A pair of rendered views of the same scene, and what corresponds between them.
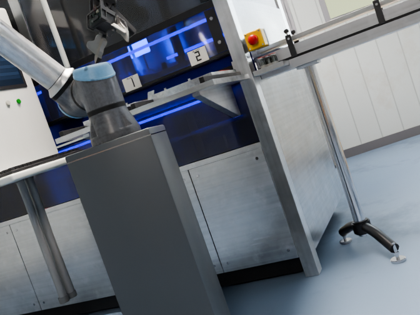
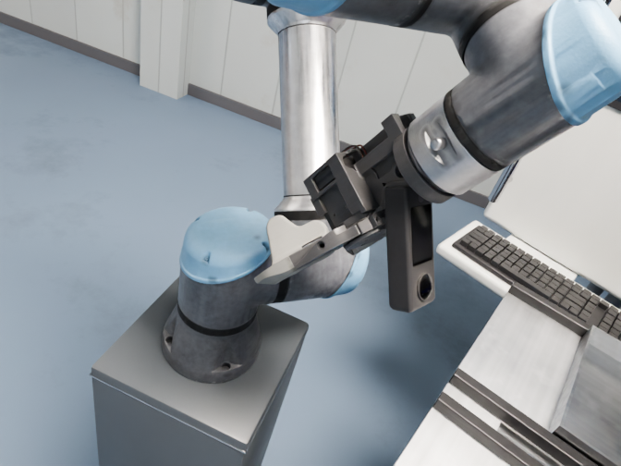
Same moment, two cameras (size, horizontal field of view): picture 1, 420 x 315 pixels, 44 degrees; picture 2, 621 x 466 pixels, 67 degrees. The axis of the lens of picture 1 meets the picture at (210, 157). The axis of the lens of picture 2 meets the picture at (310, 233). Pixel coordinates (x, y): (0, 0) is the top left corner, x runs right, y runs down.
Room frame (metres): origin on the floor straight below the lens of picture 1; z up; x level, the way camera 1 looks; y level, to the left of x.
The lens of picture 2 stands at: (1.66, -0.23, 1.39)
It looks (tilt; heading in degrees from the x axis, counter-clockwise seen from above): 36 degrees down; 94
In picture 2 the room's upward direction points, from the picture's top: 16 degrees clockwise
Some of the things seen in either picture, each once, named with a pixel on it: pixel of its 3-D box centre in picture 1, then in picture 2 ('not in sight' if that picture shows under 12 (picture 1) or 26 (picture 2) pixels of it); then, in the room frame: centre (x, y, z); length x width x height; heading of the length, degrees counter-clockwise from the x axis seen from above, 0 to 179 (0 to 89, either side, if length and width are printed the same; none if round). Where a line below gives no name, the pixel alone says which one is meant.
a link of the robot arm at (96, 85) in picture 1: (97, 85); (229, 263); (1.53, 0.24, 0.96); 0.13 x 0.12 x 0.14; 35
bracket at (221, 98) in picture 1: (218, 105); not in sight; (1.97, -0.10, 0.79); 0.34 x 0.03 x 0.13; 156
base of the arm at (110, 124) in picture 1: (111, 123); (215, 321); (1.52, 0.24, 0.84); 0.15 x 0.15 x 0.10
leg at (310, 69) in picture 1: (336, 149); not in sight; (2.16, -0.52, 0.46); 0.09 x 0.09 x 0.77; 66
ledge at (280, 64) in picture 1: (272, 67); not in sight; (2.12, -0.36, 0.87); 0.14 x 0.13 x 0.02; 156
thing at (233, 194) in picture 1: (139, 202); not in sight; (2.96, 0.47, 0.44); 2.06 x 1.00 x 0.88; 66
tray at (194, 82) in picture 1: (199, 85); not in sight; (2.08, -0.06, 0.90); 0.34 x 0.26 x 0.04; 156
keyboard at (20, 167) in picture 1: (38, 162); (543, 282); (2.12, 0.67, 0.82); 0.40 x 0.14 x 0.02; 150
